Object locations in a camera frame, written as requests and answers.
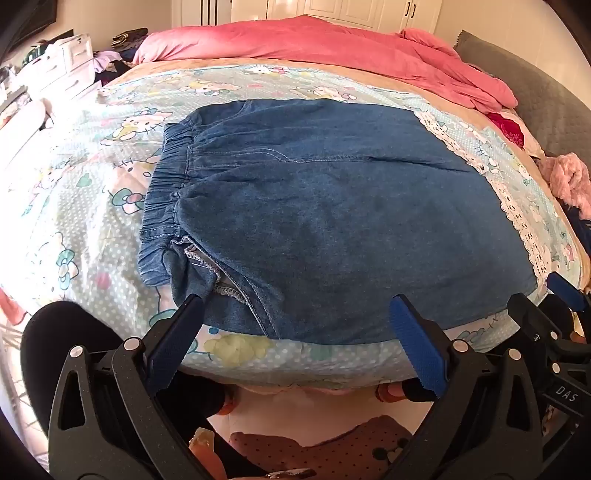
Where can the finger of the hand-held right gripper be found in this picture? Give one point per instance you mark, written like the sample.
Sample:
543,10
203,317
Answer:
531,318
565,290

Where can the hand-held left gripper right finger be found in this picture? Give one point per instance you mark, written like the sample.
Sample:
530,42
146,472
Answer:
418,341

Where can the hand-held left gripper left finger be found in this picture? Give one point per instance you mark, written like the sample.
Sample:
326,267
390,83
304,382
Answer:
178,337

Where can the person's black trouser leg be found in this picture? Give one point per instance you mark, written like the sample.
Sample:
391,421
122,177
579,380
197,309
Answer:
69,332

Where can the pink fluffy cloth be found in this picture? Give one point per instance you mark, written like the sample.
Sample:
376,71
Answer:
570,177

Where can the brown dotted fabric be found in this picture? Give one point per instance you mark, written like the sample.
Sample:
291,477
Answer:
351,443

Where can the cartoon printed bed sheet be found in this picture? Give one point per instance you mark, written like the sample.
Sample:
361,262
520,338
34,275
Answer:
83,207

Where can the red cloth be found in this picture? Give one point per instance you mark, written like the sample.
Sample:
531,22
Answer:
505,127

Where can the grey headboard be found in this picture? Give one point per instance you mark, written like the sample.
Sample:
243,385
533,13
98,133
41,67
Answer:
531,87

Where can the purple cloth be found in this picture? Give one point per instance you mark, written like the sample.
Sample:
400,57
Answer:
107,61

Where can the white drawer cabinet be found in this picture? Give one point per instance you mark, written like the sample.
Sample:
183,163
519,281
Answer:
69,60

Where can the dark striped cloth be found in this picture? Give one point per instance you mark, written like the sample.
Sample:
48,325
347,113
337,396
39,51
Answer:
129,39

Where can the pink duvet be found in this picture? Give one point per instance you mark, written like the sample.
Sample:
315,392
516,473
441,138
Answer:
300,46

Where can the white wardrobe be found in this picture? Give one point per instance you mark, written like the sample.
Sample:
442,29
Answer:
351,9

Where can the black wall television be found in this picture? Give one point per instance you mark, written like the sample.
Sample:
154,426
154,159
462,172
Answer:
32,21

